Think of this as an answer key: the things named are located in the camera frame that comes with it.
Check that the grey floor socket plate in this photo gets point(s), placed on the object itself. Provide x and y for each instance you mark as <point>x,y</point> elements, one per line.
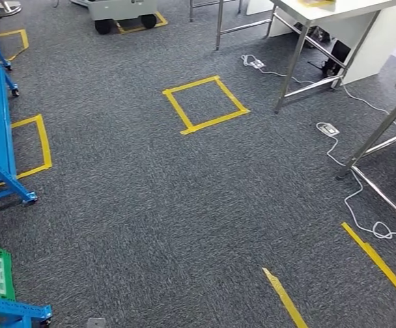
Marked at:
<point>329,130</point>
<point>259,64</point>

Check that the white wheeled cart robot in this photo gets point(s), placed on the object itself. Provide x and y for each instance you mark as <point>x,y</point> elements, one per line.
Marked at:
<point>123,9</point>

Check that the yellow floor tape square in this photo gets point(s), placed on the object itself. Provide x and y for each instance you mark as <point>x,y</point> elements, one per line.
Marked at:
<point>382,267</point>
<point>44,145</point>

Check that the white topped steel table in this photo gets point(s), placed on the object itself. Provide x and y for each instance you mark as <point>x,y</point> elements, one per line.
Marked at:
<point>320,11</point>

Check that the white board panel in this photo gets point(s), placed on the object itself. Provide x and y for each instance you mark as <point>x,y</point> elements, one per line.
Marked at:
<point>382,45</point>

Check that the chrome barrier stanchion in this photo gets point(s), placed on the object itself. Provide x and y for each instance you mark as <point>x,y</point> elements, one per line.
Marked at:
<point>8,9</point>

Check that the steel table frame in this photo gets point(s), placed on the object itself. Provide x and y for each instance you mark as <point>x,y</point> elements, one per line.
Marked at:
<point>191,11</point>

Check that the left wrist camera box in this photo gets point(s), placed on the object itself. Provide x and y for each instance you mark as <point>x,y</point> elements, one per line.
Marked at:
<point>96,323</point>

